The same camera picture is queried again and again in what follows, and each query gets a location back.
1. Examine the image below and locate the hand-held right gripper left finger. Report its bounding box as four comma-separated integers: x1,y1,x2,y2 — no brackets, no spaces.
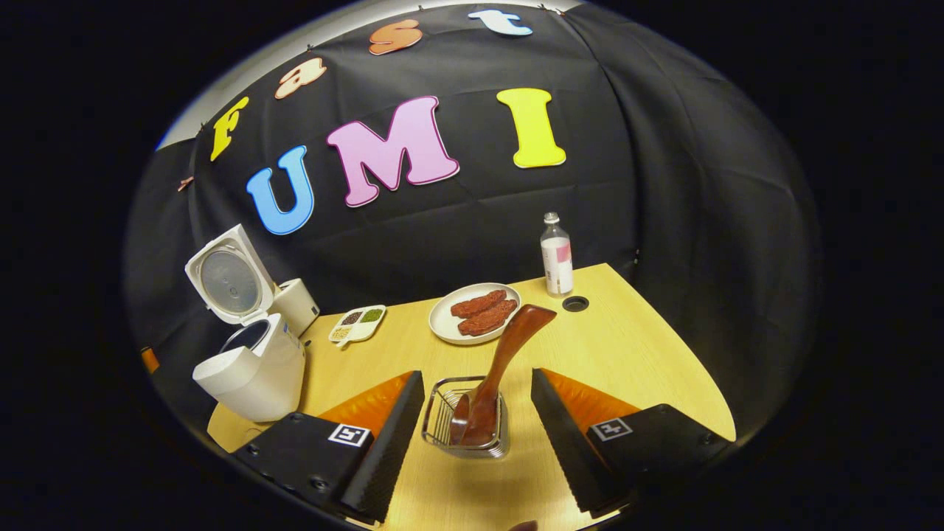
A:
232,370,426,524

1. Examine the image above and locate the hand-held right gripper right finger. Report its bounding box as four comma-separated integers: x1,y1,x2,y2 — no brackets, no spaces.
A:
531,367,731,517

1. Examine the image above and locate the metal wire chopstick holder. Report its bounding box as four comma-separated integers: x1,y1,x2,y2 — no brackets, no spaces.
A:
422,376,511,459

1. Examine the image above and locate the white rice cooker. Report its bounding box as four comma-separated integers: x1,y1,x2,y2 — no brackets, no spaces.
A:
184,224,307,423

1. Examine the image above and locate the brown wooden spoon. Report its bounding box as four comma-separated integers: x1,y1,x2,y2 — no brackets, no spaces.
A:
450,304,558,447

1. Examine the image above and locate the white divided grain dish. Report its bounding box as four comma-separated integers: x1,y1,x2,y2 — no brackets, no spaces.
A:
328,305,387,347

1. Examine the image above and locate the white round plate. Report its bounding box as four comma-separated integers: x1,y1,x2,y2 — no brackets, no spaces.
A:
428,283,521,346

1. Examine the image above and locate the red meat slice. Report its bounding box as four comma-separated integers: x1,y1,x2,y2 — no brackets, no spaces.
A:
457,299,518,337
451,290,508,319

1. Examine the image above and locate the white toaster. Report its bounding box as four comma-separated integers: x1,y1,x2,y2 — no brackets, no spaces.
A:
273,278,321,338

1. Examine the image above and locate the clear bottle pink label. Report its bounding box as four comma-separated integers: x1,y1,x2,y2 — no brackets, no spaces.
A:
540,212,575,297

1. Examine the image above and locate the black backdrop cloth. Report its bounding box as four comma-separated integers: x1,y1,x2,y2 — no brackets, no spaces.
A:
124,0,823,443

